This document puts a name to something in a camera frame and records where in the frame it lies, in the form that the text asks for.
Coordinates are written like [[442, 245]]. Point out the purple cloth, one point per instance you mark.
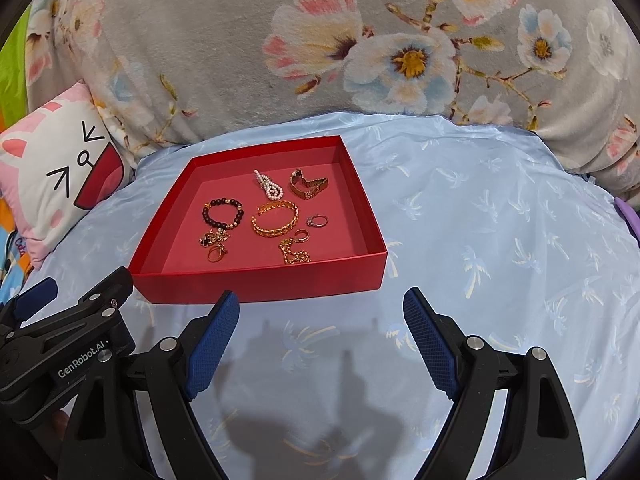
[[629, 217]]

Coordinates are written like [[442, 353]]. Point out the grey floral blanket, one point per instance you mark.
[[200, 35]]

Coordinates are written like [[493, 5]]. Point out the light blue bed sheet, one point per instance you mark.
[[500, 235]]

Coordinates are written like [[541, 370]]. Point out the green orange printed cloth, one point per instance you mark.
[[10, 75]]

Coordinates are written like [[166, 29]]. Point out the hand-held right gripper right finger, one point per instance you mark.
[[430, 340]]

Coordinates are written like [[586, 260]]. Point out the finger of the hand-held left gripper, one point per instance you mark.
[[35, 294], [100, 300]]

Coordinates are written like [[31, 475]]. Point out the gold black pendant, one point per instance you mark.
[[205, 241]]

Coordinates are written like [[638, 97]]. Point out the white pearl ornament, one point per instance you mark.
[[272, 191]]

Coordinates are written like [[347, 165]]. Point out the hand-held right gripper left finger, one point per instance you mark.
[[210, 345]]

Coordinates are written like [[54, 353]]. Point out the red tray box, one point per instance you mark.
[[340, 240]]

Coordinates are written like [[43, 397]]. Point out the cat face pillow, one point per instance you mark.
[[50, 150]]

